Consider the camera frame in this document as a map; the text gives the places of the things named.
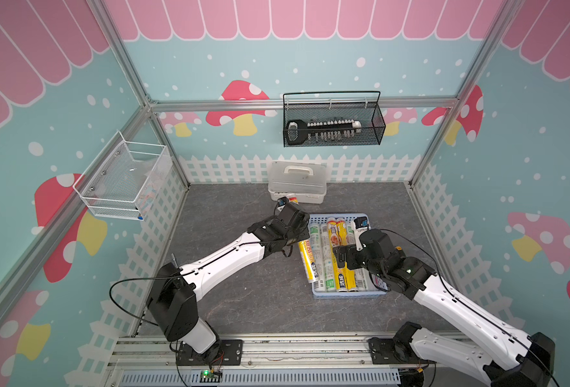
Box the blue plastic basket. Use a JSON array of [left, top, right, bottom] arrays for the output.
[[299, 214, 385, 299]]

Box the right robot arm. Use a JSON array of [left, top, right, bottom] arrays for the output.
[[333, 229, 556, 386]]

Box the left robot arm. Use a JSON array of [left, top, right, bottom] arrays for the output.
[[146, 202, 310, 361]]

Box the white lidded storage box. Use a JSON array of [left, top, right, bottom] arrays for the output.
[[268, 161, 328, 204]]

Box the black socket bit holder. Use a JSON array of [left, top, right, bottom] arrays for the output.
[[283, 119, 362, 146]]

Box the green led circuit board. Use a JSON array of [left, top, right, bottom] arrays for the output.
[[199, 370, 223, 383]]

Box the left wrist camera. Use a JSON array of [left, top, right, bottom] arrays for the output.
[[277, 197, 290, 208]]

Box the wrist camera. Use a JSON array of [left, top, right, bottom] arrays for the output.
[[277, 197, 290, 208], [353, 216, 370, 251]]

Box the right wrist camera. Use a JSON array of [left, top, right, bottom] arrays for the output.
[[353, 216, 370, 251]]

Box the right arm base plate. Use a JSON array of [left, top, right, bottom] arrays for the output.
[[367, 337, 432, 366]]

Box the black wire wall basket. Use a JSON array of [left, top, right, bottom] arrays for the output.
[[282, 90, 386, 148]]

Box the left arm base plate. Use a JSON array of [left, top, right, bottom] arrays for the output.
[[170, 340, 244, 367]]

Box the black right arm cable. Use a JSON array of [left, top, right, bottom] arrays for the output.
[[376, 226, 562, 387]]

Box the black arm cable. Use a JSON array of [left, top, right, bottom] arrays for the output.
[[108, 275, 184, 328], [376, 226, 562, 387]]

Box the white wire wall basket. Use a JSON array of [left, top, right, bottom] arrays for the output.
[[73, 132, 173, 221]]

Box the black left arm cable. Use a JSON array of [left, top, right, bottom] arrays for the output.
[[108, 275, 184, 328]]

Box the aluminium front rail frame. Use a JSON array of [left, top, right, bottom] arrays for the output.
[[95, 331, 518, 387]]

